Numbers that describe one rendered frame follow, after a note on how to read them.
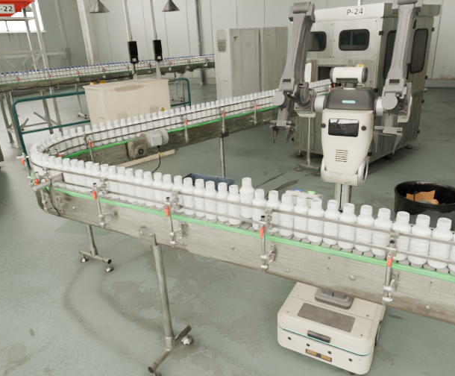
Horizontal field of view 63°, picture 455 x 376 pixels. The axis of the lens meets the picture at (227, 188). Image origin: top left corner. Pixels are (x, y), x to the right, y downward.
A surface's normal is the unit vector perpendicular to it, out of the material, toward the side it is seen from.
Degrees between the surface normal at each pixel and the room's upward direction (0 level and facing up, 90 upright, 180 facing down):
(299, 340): 90
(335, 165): 90
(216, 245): 90
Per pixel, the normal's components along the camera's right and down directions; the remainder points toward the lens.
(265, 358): -0.05, -0.93
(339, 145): -0.49, 0.35
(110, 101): 0.68, 0.25
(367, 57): -0.73, 0.29
